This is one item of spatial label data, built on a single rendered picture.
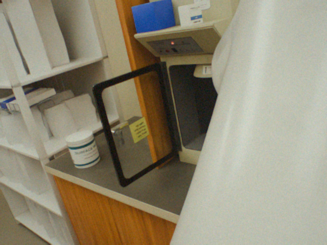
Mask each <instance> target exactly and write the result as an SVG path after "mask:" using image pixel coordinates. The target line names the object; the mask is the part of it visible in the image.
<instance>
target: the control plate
mask: <svg viewBox="0 0 327 245"><path fill-rule="evenodd" d="M182 41H184V43H182ZM171 42H173V43H174V44H172V43H171ZM146 43H147V44H149V45H150V46H151V47H152V48H153V49H154V50H155V51H156V52H157V53H158V54H160V55H172V54H186V53H199V52H204V51H203V50H202V48H200V47H199V45H198V44H197V43H196V42H195V41H194V40H193V39H192V37H186V38H177V39H168V40H160V41H151V42H146ZM172 48H175V49H176V50H177V51H178V52H174V51H173V50H172ZM180 48H181V49H182V50H181V51H180ZM185 48H187V49H188V50H185ZM191 48H193V50H192V49H191ZM166 50H169V52H166ZM160 51H162V52H160Z"/></svg>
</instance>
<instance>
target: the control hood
mask: <svg viewBox="0 0 327 245"><path fill-rule="evenodd" d="M231 21H232V18H231V17H230V18H223V19H216V20H210V21H203V22H202V23H198V24H194V25H191V26H183V27H181V25H178V26H173V27H170V28H166V29H163V30H159V31H153V32H145V33H137V34H135V35H134V38H135V39H136V40H137V41H138V42H140V43H141V44H142V45H143V46H144V47H146V48H147V49H148V50H149V51H150V52H151V53H152V54H153V55H154V56H156V57H161V56H176V55H190V54H205V53H214V52H215V49H216V47H217V45H218V43H219V41H220V39H221V38H222V36H223V34H224V33H225V32H226V30H227V28H228V26H229V24H230V22H231ZM186 37H192V39H193V40H194V41H195V42H196V43H197V44H198V45H199V47H200V48H202V50H203V51H204V52H199V53H186V54H172V55H160V54H158V53H157V52H156V51H155V50H154V49H153V48H152V47H151V46H150V45H149V44H147V43H146V42H151V41H160V40H168V39H177V38H186Z"/></svg>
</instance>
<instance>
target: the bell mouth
mask: <svg viewBox="0 0 327 245"><path fill-rule="evenodd" d="M211 69H212V64H196V67H195V70H194V74H193V75H194V76H195V77H198V78H211V77H212V71H211Z"/></svg>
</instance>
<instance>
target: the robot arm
mask: <svg viewBox="0 0 327 245"><path fill-rule="evenodd" d="M211 71H212V80H213V85H214V88H215V90H216V91H217V93H218V98H217V101H216V105H215V107H214V110H213V114H212V117H211V120H210V124H209V127H208V131H207V134H206V137H205V141H204V144H203V148H202V151H201V154H200V157H199V161H198V164H197V165H196V168H195V171H194V175H193V178H192V181H191V184H190V187H189V190H188V193H187V196H186V200H185V203H184V206H183V209H182V211H181V214H180V216H179V219H178V222H177V225H176V228H175V231H174V234H173V236H172V239H171V242H170V245H327V0H240V3H239V5H238V8H237V11H236V13H235V15H234V17H233V19H232V21H231V22H230V24H229V26H228V28H227V30H226V32H225V33H224V34H223V36H222V38H221V39H220V41H219V43H218V45H217V47H216V49H215V52H214V55H213V59H212V69H211Z"/></svg>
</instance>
